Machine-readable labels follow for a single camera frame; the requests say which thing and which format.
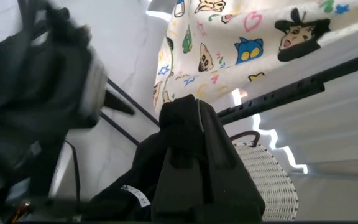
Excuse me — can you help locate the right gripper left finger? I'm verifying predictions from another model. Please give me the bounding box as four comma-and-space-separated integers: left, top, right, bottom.
150, 145, 206, 223

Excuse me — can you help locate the white curtain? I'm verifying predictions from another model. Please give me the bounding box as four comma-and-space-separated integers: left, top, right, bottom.
228, 18, 358, 175

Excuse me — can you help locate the black garment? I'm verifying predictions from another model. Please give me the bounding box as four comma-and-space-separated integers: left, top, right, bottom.
82, 94, 205, 222

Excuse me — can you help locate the white laundry basket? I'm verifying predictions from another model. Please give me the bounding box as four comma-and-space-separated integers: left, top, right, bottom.
228, 130, 300, 222

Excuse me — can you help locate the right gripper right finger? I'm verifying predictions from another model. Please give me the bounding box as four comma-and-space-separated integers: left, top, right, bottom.
196, 99, 266, 223

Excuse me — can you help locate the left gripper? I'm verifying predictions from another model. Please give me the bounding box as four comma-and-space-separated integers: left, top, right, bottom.
35, 40, 135, 130

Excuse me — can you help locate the black clothes rack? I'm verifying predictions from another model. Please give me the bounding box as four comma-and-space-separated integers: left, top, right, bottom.
99, 49, 358, 146

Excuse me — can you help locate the cream printed garment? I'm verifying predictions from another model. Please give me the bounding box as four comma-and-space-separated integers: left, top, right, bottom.
152, 0, 358, 114

